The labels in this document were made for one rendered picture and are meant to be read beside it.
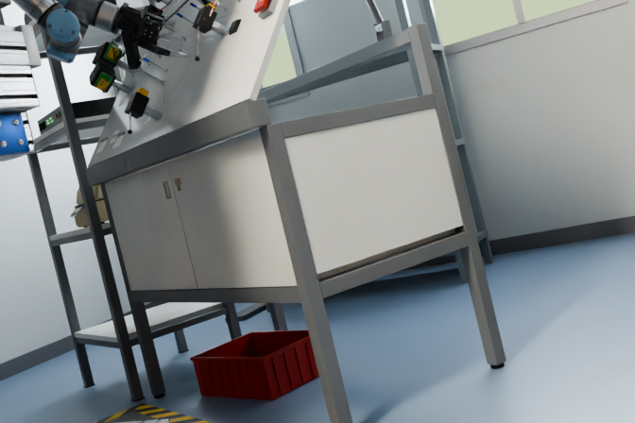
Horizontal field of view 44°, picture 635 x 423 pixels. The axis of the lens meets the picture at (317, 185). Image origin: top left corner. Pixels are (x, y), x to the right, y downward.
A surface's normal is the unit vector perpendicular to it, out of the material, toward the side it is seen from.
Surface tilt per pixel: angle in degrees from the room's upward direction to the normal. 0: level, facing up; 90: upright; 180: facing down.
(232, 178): 90
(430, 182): 90
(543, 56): 90
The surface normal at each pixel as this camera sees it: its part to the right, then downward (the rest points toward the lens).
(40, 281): 0.86, -0.20
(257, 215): -0.79, 0.20
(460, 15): -0.45, 0.12
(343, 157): 0.57, -0.12
